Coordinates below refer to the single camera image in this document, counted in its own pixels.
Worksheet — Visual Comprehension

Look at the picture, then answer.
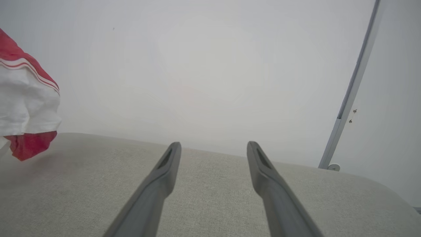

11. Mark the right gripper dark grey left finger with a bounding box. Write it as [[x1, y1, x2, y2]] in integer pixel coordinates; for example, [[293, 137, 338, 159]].
[[103, 142, 182, 237]]

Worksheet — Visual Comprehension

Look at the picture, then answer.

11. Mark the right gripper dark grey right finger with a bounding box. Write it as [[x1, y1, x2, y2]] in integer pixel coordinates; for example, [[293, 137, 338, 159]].
[[247, 141, 324, 237]]

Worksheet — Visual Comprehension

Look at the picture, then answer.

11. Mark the red and white t-shirt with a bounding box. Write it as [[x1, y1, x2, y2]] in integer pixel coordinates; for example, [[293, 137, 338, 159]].
[[0, 28, 62, 162]]

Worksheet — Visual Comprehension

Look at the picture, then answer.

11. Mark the grey metal pole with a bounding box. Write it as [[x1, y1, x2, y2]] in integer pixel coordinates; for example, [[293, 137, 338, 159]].
[[318, 0, 382, 170]]

